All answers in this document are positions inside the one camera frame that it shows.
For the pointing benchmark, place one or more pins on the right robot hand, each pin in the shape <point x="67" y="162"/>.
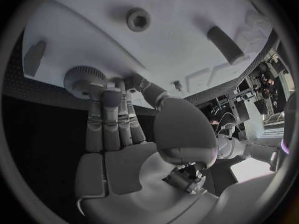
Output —
<point x="130" y="168"/>

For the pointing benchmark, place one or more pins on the grey gear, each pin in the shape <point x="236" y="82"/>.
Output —
<point x="77" y="82"/>

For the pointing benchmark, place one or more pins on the white task board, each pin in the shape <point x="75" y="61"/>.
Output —
<point x="163" y="46"/>

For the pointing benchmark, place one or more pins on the small grey peg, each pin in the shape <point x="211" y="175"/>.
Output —
<point x="177" y="85"/>

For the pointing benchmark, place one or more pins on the desk with monitors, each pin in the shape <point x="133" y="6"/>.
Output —
<point x="243" y="89"/>

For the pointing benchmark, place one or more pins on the grey round plug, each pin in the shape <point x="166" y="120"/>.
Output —
<point x="137" y="20"/>

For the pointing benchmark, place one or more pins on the grey long cylinder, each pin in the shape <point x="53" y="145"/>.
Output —
<point x="225" y="43"/>

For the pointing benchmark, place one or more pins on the person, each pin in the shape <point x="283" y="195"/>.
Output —
<point x="269" y="83"/>

